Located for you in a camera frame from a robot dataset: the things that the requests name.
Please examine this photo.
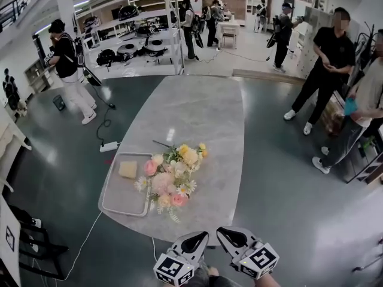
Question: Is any low white glass-door cabinet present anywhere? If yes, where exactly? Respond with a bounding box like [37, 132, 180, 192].
[23, 58, 55, 94]

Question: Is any black power cable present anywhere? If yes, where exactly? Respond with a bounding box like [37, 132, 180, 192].
[95, 82, 117, 146]

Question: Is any white desk dark frame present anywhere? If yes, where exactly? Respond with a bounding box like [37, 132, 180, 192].
[344, 124, 383, 185]

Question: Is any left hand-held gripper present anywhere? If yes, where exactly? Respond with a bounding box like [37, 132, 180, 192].
[153, 231, 209, 286]

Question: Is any small white table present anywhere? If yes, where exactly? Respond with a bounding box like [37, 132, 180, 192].
[215, 19, 241, 49]

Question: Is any white chair grey seat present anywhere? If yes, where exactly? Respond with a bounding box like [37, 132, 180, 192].
[223, 33, 238, 49]

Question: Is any white rectangular tray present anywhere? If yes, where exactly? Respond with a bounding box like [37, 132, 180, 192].
[101, 152, 154, 218]

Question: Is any tall white open cabinet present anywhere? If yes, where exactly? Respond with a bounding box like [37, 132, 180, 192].
[245, 0, 269, 30]

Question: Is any black balcony railing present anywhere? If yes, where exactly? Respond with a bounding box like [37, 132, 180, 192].
[0, 0, 41, 32]

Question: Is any white locker cabinet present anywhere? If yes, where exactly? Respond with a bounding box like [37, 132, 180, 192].
[288, 6, 361, 80]

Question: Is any black wastebasket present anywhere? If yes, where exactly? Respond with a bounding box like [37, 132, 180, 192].
[52, 94, 66, 112]

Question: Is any yellow sponge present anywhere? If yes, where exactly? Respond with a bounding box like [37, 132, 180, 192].
[118, 160, 139, 179]

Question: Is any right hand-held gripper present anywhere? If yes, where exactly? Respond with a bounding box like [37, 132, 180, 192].
[215, 226, 281, 280]

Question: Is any grey marble table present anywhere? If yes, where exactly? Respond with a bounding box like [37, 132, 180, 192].
[98, 75, 246, 248]

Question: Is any white power strip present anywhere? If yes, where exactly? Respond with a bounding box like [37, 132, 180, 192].
[99, 141, 120, 153]

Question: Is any white shelving rack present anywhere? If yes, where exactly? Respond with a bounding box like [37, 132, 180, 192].
[73, 0, 187, 79]

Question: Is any black coat rack with clothes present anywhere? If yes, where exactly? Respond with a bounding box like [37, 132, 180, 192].
[354, 24, 378, 74]

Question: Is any white side table black frame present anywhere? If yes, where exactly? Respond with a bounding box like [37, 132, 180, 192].
[0, 195, 70, 281]

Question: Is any group of black round machines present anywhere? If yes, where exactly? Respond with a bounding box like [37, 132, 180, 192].
[83, 4, 169, 67]

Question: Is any bunch of pink artificial flowers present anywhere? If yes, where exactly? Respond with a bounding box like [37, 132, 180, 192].
[133, 152, 198, 224]

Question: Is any white dressing table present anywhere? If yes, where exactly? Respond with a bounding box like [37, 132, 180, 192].
[0, 120, 33, 193]

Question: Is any person's right forearm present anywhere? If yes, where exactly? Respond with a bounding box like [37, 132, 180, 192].
[256, 271, 282, 287]

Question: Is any person's camouflage trouser leg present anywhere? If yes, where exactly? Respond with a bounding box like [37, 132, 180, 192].
[191, 258, 239, 287]

